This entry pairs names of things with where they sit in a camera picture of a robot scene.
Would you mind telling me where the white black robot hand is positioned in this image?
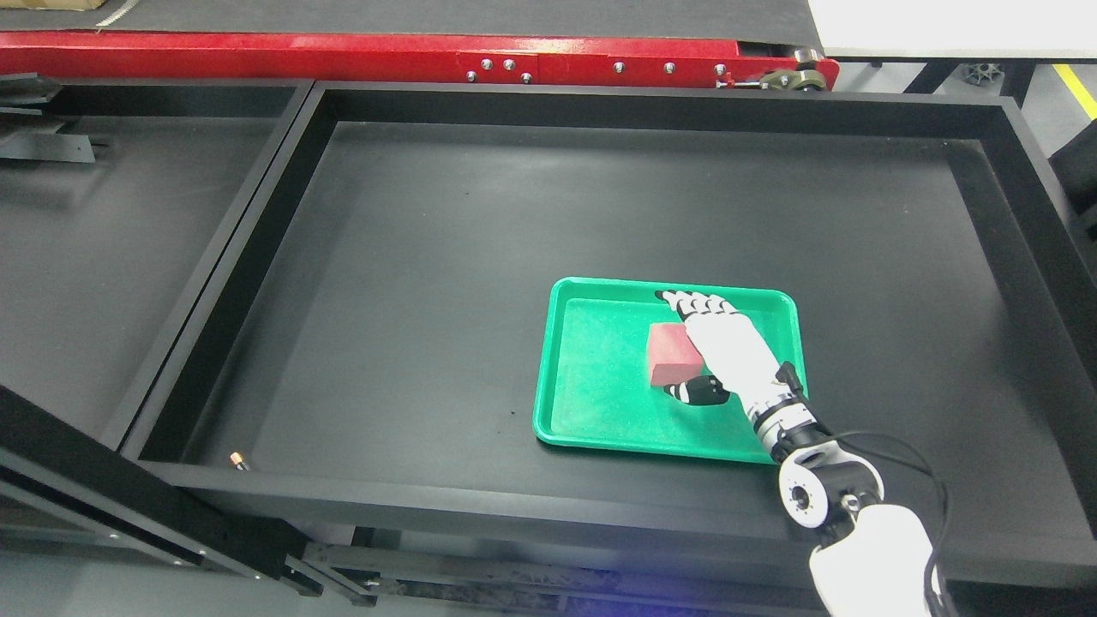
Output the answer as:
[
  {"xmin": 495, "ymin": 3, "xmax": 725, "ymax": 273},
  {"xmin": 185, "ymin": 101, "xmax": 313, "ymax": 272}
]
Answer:
[{"xmin": 655, "ymin": 290, "xmax": 793, "ymax": 411}]

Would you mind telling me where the pink foam block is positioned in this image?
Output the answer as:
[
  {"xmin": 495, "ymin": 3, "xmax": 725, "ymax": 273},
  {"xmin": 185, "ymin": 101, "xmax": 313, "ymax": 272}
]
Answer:
[{"xmin": 646, "ymin": 321, "xmax": 704, "ymax": 386}]

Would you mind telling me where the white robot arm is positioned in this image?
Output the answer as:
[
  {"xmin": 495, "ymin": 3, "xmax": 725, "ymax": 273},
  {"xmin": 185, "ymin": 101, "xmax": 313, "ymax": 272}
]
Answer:
[{"xmin": 751, "ymin": 362, "xmax": 947, "ymax": 616}]

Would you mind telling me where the green plastic tray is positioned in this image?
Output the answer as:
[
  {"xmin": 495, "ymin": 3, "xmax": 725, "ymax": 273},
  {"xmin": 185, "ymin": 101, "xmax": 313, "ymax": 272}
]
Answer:
[{"xmin": 532, "ymin": 277, "xmax": 806, "ymax": 465}]

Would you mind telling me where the black metal shelf right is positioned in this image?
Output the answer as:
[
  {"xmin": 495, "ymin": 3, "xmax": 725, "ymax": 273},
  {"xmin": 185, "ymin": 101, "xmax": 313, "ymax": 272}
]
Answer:
[{"xmin": 122, "ymin": 82, "xmax": 1094, "ymax": 587}]

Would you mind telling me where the black metal shelf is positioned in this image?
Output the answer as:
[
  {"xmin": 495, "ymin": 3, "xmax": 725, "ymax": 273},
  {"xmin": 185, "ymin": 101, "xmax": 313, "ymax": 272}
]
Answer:
[
  {"xmin": 122, "ymin": 82, "xmax": 1094, "ymax": 587},
  {"xmin": 3, "ymin": 81, "xmax": 321, "ymax": 595}
]

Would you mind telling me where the black metal shelf left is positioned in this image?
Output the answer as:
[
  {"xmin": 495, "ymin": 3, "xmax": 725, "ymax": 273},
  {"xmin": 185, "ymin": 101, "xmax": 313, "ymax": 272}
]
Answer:
[{"xmin": 3, "ymin": 81, "xmax": 321, "ymax": 595}]

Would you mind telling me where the white table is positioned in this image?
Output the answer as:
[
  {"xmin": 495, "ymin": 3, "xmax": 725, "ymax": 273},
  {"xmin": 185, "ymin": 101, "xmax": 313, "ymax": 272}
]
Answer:
[{"xmin": 808, "ymin": 1, "xmax": 1096, "ymax": 60}]

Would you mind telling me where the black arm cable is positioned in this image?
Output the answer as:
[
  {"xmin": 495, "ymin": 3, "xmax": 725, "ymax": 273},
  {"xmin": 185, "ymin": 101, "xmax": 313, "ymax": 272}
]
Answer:
[{"xmin": 827, "ymin": 431, "xmax": 950, "ymax": 617}]

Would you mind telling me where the red conveyor frame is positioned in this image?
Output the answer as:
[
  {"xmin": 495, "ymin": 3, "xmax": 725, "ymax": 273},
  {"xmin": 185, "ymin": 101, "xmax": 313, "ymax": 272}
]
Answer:
[{"xmin": 1, "ymin": 30, "xmax": 840, "ymax": 89}]

